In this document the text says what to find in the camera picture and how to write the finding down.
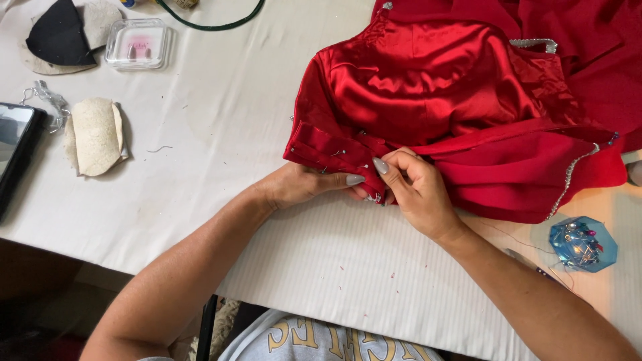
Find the blue pin container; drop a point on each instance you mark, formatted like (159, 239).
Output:
(582, 245)

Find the black bra cup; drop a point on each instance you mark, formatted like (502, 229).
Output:
(60, 35)

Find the beige bra cup pair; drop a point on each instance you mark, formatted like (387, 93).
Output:
(103, 20)

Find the white table cloth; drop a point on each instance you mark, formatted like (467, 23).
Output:
(210, 165)

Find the black smartphone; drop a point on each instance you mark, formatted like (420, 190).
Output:
(15, 145)

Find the red satin dress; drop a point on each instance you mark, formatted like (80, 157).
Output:
(451, 100)

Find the person's left hand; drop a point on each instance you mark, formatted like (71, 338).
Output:
(296, 183)

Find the clear plastic box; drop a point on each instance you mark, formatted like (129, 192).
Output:
(136, 44)

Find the person's right hand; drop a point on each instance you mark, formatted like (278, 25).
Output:
(421, 200)

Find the black chair frame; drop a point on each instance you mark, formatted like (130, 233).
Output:
(206, 328)

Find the person's grey printed sweatshirt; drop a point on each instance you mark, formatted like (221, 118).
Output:
(321, 341)

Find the cream folded bra cup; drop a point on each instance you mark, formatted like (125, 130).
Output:
(95, 135)

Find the loose grey thread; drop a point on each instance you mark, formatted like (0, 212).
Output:
(159, 149)

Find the blue thread spool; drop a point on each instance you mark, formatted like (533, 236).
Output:
(128, 3)

